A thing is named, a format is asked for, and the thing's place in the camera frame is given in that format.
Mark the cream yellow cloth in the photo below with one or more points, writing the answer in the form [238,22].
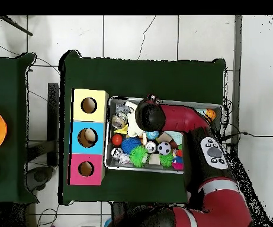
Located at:
[132,126]

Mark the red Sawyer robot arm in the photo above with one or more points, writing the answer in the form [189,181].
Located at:
[183,118]

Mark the wooden box with three holes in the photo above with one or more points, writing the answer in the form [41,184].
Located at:
[98,146]

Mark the shallow mesh bin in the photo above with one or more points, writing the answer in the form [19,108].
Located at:
[113,165]

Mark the blue globe ball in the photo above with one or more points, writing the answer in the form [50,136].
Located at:
[152,135]

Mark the blue spiky ball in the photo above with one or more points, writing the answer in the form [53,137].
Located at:
[130,144]

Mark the red ball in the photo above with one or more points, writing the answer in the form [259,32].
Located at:
[116,140]

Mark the silver drink can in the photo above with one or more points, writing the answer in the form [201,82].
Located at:
[151,147]

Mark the green spiky ball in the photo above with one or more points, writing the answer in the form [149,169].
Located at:
[138,156]

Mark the small soccer ball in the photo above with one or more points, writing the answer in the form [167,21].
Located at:
[164,148]

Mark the dark green table cloth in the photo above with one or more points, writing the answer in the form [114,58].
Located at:
[126,71]
[3,82]

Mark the small orange basketball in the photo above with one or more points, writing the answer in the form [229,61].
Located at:
[210,115]

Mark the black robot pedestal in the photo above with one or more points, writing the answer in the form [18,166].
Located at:
[118,212]

